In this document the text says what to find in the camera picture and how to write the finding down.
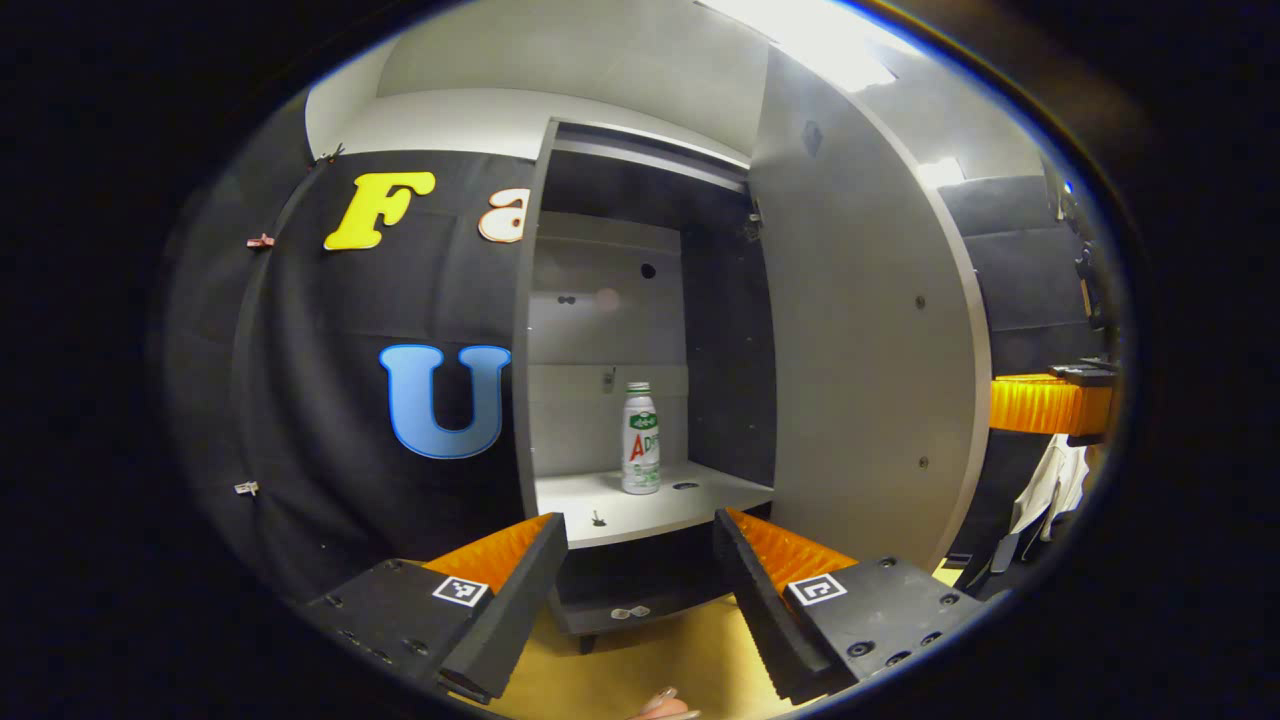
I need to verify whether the black backdrop cloth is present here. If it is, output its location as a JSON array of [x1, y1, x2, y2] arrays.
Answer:
[[150, 90, 1116, 611]]

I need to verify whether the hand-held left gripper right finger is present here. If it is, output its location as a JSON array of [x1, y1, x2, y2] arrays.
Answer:
[[712, 507, 991, 707]]

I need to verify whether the grey cabinet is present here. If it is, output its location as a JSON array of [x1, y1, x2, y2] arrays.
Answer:
[[510, 118, 776, 651]]

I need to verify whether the white green-label bottle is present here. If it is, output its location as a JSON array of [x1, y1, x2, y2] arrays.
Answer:
[[621, 381, 662, 496]]

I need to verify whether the long ceiling light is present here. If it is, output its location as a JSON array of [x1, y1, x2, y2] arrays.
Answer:
[[700, 0, 926, 91]]

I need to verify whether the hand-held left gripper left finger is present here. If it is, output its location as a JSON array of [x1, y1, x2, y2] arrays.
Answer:
[[298, 512, 571, 705]]

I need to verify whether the person's white garment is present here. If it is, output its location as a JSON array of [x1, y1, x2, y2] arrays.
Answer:
[[1008, 435, 1093, 573]]

